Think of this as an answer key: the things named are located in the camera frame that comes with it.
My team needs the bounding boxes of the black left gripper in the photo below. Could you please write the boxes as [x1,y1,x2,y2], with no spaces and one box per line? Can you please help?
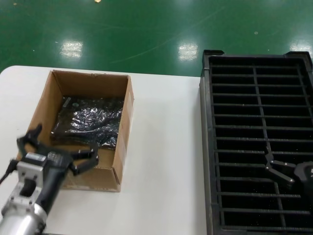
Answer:
[16,124,100,217]

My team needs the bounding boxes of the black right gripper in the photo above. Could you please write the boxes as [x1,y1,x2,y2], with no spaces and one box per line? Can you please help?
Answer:
[265,146,313,193]

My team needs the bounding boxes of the graphics card with metal bracket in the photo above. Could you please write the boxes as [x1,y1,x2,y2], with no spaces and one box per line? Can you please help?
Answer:
[61,96,123,138]

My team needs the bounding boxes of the silver anti-static bag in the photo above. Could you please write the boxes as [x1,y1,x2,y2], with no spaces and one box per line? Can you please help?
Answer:
[57,96,124,141]

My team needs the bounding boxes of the brown cardboard box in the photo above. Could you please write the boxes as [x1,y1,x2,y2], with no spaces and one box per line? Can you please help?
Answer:
[16,70,135,193]

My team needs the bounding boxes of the black slotted plastic container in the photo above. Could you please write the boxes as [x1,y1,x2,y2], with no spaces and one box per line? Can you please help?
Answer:
[199,49,313,235]

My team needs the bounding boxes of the black left camera cable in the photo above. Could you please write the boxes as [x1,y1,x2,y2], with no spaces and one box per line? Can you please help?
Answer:
[0,158,18,184]

